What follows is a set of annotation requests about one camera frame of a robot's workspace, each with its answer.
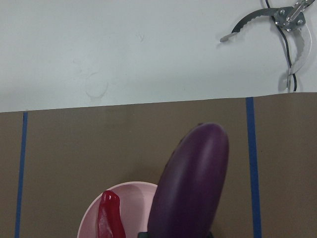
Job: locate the pink plate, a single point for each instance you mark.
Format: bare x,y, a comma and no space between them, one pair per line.
135,204

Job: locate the grey metal tool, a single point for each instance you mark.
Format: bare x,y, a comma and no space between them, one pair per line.
288,19

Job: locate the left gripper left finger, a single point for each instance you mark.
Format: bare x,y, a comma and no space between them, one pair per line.
143,235

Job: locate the red chili pepper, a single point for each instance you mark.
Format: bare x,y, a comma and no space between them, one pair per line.
109,222

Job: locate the purple eggplant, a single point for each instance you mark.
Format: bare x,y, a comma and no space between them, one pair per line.
189,189

